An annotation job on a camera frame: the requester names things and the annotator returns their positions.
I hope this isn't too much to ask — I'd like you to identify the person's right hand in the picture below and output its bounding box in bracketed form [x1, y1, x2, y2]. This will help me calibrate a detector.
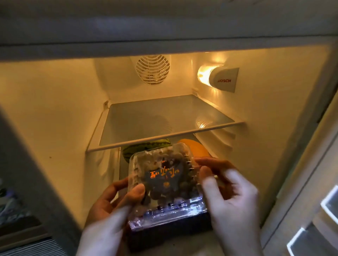
[194, 158, 263, 246]

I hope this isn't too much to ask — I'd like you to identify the person's left hand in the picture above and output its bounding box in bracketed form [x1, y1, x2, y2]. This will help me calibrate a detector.
[76, 177, 146, 246]

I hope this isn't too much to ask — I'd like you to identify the yellow mango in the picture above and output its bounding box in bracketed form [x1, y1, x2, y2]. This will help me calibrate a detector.
[177, 138, 212, 159]

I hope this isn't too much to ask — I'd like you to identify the blueberry clamshell box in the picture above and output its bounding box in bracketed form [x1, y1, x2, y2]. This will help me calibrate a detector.
[126, 143, 213, 251]

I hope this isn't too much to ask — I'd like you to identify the small watermelon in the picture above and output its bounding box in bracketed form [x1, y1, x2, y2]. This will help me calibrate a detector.
[122, 138, 171, 164]

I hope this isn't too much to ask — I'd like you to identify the silver refrigerator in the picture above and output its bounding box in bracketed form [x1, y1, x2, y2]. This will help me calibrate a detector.
[0, 0, 338, 256]

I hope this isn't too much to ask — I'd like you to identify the printed paper cover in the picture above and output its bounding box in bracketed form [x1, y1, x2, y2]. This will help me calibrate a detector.
[0, 184, 35, 227]

